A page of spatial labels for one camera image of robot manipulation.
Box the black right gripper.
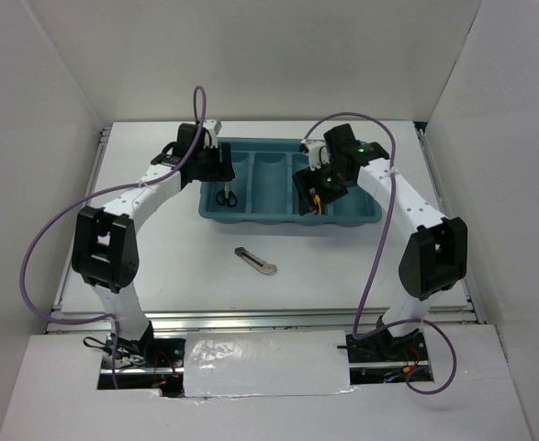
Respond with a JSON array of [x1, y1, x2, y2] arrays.
[[292, 159, 351, 216]]

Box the yellow black pliers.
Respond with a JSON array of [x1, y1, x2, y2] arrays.
[[309, 187, 324, 216]]

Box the black handled scissors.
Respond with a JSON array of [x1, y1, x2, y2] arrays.
[[215, 182, 238, 208]]

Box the silver utility knife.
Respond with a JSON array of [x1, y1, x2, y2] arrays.
[[234, 247, 277, 276]]

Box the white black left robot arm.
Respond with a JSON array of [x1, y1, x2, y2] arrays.
[[72, 119, 235, 367]]

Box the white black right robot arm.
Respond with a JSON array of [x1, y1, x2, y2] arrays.
[[293, 124, 467, 360]]

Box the teal compartment tray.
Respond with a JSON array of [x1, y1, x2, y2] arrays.
[[198, 137, 382, 227]]

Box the white foil covered panel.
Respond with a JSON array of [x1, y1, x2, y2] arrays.
[[184, 331, 351, 398]]

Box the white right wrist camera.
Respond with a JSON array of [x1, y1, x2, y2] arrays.
[[299, 140, 331, 171]]

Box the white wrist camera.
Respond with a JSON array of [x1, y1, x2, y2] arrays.
[[299, 140, 331, 171], [203, 119, 222, 149]]

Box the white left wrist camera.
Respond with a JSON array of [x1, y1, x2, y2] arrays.
[[203, 119, 222, 149]]

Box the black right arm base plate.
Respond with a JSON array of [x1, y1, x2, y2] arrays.
[[336, 330, 429, 368]]

